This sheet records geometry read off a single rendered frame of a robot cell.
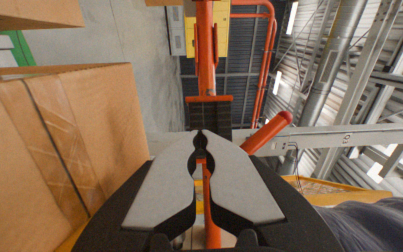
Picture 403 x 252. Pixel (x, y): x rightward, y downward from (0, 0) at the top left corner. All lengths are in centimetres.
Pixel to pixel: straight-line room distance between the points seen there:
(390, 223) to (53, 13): 105
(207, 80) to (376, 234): 32
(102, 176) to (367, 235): 36
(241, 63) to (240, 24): 216
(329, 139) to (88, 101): 164
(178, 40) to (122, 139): 722
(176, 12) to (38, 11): 674
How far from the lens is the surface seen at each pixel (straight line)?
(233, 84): 1145
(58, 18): 91
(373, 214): 38
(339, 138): 173
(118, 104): 26
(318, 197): 109
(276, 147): 138
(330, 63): 588
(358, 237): 33
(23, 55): 152
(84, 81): 20
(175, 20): 742
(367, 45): 282
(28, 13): 81
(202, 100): 19
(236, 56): 1103
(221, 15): 743
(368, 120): 269
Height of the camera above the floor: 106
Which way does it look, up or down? 2 degrees up
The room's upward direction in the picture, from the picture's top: 88 degrees clockwise
